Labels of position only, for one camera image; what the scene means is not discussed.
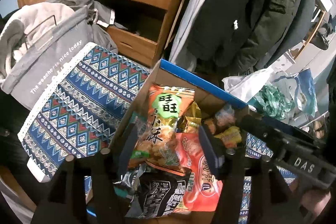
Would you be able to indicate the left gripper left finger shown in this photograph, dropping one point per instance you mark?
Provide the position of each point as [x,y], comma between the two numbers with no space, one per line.
[113,163]

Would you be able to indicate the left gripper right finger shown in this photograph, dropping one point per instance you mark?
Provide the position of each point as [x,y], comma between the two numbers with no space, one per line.
[228,162]

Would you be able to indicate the teal white snack bag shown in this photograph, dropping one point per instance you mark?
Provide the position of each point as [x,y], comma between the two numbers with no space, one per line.
[124,145]

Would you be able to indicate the red-orange snack bag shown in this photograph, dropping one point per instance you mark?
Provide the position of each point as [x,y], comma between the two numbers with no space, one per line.
[203,189]

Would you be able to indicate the french-fry snack bag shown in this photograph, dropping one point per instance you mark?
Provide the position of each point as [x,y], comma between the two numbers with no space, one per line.
[222,120]

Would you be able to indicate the orange green rice-cracker bag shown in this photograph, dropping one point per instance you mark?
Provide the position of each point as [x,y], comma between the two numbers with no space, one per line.
[156,146]

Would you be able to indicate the gold foil snack bag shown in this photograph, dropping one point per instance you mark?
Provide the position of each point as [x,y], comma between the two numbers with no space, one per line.
[191,120]

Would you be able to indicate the person's right hand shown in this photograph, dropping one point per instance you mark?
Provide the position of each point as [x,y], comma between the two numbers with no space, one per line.
[314,201]

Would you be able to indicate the teal crumpled fabric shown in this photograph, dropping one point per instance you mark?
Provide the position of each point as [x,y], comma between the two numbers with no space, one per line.
[271,102]

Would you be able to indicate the blue plastic bag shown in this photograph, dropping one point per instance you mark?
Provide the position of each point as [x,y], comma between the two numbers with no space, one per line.
[304,93]

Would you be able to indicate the blue patterned tablecloth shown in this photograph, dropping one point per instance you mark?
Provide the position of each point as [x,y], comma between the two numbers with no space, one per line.
[78,115]

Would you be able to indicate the white plastic bag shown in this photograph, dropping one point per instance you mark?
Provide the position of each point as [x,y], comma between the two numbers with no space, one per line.
[246,87]

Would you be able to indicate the blue-rimmed cardboard box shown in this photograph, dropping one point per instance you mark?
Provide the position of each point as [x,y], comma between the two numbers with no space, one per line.
[210,99]

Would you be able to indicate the grey fabric laundry basket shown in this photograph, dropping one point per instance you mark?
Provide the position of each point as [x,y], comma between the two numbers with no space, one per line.
[37,42]

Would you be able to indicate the wooden shelf rack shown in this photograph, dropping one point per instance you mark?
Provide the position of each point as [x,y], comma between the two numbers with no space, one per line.
[320,27]

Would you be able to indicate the dark hanging coat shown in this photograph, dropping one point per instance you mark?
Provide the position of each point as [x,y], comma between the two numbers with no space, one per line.
[232,37]

